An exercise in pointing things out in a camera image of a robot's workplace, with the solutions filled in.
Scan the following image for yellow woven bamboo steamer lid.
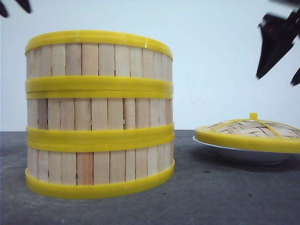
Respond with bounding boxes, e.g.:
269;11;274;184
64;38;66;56
194;112;300;154

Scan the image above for bamboo steamer drawer two buns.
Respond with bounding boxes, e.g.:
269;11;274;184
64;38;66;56
25;126;174;199

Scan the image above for white shallow plate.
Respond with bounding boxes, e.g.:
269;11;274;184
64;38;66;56
192;135;293;165

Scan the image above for bamboo steamer drawer one bun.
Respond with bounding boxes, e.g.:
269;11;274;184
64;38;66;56
27;97;174;152

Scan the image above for bamboo steamer drawer three buns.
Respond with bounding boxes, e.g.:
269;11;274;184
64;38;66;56
25;30;173;99

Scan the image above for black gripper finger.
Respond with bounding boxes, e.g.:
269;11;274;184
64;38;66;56
290;68;300;86
256;13;300;79
0;1;9;18
15;0;32;14

